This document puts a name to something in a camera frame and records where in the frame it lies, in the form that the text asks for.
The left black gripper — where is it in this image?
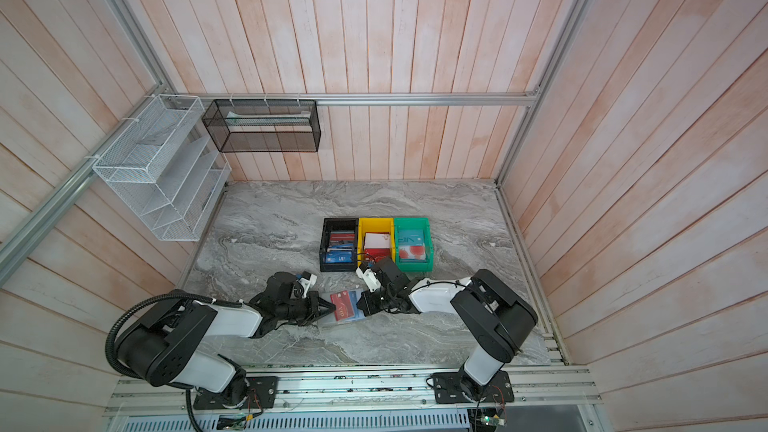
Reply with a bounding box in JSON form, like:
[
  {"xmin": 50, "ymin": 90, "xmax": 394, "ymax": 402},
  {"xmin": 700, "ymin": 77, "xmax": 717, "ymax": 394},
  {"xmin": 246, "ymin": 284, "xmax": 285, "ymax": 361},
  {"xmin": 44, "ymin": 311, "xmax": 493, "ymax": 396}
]
[{"xmin": 277, "ymin": 291, "xmax": 337, "ymax": 326}]

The red credit card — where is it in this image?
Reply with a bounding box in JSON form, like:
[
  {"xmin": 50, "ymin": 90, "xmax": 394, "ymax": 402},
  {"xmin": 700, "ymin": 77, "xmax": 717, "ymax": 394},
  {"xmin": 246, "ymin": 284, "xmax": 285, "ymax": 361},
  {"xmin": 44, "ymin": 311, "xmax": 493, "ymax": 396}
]
[{"xmin": 331, "ymin": 290, "xmax": 356, "ymax": 322}]

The grey card holder wallet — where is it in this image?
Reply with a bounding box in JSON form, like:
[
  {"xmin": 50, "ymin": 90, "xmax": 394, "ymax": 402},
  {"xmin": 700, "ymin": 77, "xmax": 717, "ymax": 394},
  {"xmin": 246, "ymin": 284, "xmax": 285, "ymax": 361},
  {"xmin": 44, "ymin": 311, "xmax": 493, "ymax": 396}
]
[{"xmin": 317, "ymin": 289, "xmax": 365, "ymax": 327}]

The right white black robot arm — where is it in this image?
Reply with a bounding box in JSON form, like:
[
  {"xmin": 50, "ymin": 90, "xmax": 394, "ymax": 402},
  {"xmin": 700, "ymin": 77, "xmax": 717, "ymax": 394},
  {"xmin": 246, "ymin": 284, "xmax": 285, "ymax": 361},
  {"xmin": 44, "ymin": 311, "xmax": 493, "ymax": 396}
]
[{"xmin": 356, "ymin": 258, "xmax": 538, "ymax": 404}]

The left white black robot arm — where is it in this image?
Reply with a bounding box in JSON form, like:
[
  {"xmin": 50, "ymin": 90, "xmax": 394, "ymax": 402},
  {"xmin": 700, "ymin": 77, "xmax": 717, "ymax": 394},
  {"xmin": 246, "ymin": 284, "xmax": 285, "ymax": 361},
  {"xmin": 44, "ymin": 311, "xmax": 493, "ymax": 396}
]
[{"xmin": 105, "ymin": 272, "xmax": 336, "ymax": 393}]

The red card in yellow bin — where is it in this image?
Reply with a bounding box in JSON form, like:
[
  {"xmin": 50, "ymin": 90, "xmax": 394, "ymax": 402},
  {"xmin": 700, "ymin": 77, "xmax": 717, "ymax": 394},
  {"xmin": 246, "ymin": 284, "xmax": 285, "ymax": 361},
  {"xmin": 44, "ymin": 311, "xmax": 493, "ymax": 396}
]
[{"xmin": 363, "ymin": 248, "xmax": 391, "ymax": 262}]

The card with red circle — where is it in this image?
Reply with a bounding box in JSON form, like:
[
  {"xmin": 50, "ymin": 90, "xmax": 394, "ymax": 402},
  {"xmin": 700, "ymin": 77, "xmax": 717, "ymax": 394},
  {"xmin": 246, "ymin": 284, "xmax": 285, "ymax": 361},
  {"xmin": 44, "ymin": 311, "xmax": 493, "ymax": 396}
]
[{"xmin": 399, "ymin": 245, "xmax": 428, "ymax": 262}]

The blue card in black bin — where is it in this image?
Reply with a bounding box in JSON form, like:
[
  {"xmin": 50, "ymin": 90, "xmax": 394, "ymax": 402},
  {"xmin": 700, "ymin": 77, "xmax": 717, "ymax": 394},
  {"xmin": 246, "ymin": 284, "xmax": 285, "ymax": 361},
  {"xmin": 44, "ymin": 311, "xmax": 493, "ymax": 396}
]
[{"xmin": 322, "ymin": 250, "xmax": 355, "ymax": 265}]

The white card in yellow bin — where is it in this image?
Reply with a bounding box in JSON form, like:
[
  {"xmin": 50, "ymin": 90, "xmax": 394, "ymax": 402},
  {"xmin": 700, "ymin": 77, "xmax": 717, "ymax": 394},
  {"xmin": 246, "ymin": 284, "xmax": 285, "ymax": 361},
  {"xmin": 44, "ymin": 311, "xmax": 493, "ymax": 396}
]
[{"xmin": 363, "ymin": 232, "xmax": 391, "ymax": 249}]

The red card in black bin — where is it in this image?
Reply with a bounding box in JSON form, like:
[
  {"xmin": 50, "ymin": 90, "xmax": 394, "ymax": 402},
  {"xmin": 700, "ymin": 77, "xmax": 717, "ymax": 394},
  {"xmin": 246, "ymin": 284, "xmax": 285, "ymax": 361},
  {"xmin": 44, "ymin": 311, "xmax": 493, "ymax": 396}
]
[{"xmin": 328, "ymin": 231, "xmax": 356, "ymax": 244}]

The green plastic bin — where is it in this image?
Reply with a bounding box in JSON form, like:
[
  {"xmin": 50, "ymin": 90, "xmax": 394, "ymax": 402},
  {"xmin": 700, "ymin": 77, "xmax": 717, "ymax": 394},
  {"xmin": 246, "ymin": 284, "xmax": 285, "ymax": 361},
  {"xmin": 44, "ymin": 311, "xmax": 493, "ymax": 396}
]
[{"xmin": 394, "ymin": 217, "xmax": 435, "ymax": 274}]

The black plastic bin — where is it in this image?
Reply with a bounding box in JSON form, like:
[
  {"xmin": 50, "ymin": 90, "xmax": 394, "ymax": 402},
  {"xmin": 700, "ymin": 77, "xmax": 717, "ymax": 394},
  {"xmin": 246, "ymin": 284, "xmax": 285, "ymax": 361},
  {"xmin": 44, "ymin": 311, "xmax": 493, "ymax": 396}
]
[{"xmin": 319, "ymin": 217, "xmax": 358, "ymax": 272}]

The yellow plastic bin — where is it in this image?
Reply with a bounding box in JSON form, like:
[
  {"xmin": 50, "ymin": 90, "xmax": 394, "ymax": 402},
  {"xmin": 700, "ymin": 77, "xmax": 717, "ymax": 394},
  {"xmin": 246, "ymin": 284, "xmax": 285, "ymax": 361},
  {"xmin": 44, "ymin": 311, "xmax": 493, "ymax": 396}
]
[{"xmin": 357, "ymin": 217, "xmax": 395, "ymax": 266}]

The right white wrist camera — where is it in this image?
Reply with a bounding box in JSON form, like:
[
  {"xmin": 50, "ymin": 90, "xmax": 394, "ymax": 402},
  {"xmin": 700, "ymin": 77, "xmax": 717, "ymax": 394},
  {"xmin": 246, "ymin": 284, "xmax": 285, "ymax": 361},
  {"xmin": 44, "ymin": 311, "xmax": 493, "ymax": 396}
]
[{"xmin": 355, "ymin": 267, "xmax": 382, "ymax": 293}]

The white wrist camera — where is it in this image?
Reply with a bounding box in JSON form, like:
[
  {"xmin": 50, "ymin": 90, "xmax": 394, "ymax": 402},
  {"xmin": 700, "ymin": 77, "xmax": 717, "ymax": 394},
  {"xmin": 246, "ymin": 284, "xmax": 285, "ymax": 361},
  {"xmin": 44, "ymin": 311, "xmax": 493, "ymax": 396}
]
[
  {"xmin": 290, "ymin": 271, "xmax": 317, "ymax": 299},
  {"xmin": 355, "ymin": 267, "xmax": 382, "ymax": 293}
]

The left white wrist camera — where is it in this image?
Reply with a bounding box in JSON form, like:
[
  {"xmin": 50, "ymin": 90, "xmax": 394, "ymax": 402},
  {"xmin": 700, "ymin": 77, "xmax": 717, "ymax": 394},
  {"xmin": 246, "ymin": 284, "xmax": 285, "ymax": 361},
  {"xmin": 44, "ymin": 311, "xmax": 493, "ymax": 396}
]
[{"xmin": 290, "ymin": 271, "xmax": 317, "ymax": 299}]

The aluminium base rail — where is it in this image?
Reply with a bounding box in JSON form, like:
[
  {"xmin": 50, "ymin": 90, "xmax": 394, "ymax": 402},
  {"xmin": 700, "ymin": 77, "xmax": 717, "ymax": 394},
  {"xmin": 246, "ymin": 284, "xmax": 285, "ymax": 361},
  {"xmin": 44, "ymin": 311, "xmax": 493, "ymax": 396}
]
[{"xmin": 104, "ymin": 365, "xmax": 602, "ymax": 417}]

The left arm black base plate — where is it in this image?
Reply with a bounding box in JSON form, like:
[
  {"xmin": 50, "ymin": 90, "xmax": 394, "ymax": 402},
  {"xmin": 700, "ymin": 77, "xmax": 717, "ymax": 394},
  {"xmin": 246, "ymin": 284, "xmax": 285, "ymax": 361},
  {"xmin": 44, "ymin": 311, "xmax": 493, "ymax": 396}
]
[{"xmin": 193, "ymin": 375, "xmax": 279, "ymax": 411}]

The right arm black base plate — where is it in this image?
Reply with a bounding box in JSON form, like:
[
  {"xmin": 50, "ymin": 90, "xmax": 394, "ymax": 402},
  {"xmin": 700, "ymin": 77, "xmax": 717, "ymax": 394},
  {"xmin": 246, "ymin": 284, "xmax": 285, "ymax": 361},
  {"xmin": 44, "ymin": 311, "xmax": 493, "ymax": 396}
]
[{"xmin": 426, "ymin": 370, "xmax": 515, "ymax": 405}]

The black corrugated cable conduit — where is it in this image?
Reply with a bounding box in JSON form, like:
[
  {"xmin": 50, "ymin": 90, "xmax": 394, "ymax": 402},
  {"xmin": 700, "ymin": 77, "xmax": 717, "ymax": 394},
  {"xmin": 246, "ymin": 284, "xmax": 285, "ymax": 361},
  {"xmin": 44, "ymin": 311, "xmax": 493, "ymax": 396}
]
[{"xmin": 104, "ymin": 292, "xmax": 217, "ymax": 432}]

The horizontal aluminium wall rail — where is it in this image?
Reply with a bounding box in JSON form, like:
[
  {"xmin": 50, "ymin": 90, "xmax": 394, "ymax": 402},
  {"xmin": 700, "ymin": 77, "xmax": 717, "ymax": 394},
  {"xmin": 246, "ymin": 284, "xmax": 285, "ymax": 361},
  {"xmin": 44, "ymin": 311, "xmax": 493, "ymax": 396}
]
[{"xmin": 196, "ymin": 92, "xmax": 538, "ymax": 107}]

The black wire mesh basket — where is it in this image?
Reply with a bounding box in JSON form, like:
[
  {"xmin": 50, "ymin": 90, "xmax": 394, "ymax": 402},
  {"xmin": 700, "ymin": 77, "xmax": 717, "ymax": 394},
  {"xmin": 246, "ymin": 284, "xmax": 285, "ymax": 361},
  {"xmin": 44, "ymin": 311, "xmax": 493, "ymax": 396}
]
[{"xmin": 202, "ymin": 98, "xmax": 322, "ymax": 153}]

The white wire mesh shelf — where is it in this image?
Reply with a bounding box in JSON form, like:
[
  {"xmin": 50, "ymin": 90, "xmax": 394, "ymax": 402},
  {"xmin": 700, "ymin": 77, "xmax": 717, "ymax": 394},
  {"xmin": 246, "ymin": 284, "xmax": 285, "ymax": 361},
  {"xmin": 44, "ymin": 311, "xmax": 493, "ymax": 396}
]
[{"xmin": 94, "ymin": 94, "xmax": 231, "ymax": 242}]

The left aluminium wall rail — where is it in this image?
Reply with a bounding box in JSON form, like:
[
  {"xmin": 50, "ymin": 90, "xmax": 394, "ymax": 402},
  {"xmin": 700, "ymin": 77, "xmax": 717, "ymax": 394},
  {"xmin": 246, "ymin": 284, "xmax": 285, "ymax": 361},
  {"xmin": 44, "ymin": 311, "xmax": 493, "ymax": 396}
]
[{"xmin": 1, "ymin": 83, "xmax": 169, "ymax": 285}]

